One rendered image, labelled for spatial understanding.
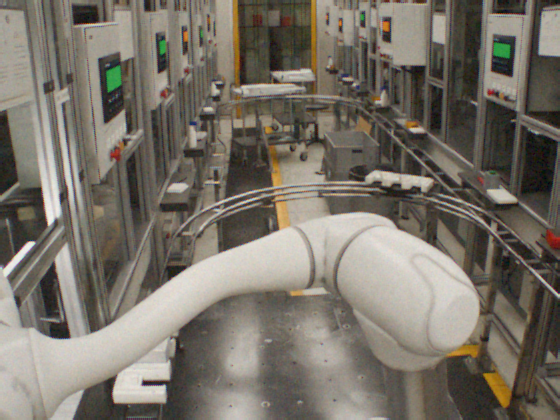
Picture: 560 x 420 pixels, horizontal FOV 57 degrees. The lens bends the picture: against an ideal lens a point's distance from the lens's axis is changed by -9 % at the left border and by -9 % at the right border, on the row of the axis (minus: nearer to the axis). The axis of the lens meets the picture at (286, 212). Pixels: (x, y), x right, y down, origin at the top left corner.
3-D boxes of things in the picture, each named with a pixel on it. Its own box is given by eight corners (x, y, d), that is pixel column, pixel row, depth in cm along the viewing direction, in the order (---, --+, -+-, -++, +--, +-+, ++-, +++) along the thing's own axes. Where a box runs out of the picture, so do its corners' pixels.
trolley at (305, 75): (322, 140, 777) (322, 71, 743) (281, 143, 766) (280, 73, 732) (307, 128, 854) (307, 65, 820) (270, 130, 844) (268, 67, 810)
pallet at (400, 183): (364, 192, 318) (365, 175, 315) (373, 185, 330) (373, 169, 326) (426, 202, 302) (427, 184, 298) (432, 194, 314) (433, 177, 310)
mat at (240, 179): (310, 331, 328) (310, 329, 328) (211, 335, 325) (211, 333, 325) (271, 126, 875) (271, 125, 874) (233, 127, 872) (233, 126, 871)
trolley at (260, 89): (243, 169, 650) (240, 87, 616) (229, 158, 699) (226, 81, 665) (312, 160, 680) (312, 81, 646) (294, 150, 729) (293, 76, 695)
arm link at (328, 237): (281, 207, 90) (327, 236, 78) (373, 191, 98) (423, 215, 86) (281, 281, 94) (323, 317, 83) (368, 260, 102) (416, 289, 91)
